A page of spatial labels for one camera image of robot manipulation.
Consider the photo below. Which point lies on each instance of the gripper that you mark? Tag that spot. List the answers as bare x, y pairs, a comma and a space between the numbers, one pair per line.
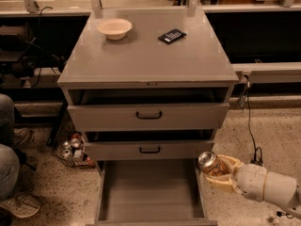
251, 182

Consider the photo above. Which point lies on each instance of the orange soda can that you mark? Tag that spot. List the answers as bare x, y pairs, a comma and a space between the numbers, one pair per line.
210, 164

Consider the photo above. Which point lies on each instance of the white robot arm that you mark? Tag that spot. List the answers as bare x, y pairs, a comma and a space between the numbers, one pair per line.
252, 181

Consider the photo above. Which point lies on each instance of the grey bottom drawer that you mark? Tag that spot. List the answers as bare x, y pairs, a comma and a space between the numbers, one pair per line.
150, 193

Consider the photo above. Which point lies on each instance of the grey drawer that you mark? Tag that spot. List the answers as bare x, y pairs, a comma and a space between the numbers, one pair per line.
147, 109
138, 145
150, 193

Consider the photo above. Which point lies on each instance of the grey drawer cabinet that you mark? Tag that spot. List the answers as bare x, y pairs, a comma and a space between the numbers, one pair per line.
141, 61

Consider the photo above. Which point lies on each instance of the grey middle drawer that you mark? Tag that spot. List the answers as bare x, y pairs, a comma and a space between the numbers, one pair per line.
138, 145

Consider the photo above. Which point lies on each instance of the grey top drawer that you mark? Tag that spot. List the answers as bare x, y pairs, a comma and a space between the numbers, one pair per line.
147, 109

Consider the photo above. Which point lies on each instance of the red soda can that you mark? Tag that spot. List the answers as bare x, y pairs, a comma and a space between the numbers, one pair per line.
76, 140

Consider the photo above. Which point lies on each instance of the silver soda can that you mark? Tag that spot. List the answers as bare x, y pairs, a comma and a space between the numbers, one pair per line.
66, 154

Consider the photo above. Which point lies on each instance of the black floor power box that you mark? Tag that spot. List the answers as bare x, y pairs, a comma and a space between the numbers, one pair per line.
256, 162

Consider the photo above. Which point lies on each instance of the black snack packet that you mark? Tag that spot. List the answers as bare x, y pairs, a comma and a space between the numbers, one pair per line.
172, 35

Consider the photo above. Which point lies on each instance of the white bowl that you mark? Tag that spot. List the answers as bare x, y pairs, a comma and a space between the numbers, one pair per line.
114, 29

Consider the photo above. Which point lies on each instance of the white sneaker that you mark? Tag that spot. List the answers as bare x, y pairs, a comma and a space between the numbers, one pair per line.
21, 205

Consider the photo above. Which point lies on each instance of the person leg in jeans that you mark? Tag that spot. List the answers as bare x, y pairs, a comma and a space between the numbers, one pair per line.
9, 161

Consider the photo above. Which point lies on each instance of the black middle drawer handle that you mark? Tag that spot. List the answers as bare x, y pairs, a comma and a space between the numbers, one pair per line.
149, 150

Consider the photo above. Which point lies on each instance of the black drawer handle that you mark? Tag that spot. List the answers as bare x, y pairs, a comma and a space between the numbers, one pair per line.
149, 150
149, 116

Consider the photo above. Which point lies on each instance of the black top drawer handle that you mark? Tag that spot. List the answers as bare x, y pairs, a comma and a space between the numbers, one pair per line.
149, 116

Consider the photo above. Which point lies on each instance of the wire basket of cans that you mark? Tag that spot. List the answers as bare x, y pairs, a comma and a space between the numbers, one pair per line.
79, 158

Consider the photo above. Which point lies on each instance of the black camera equipment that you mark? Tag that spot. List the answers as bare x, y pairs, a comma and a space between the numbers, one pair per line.
22, 57

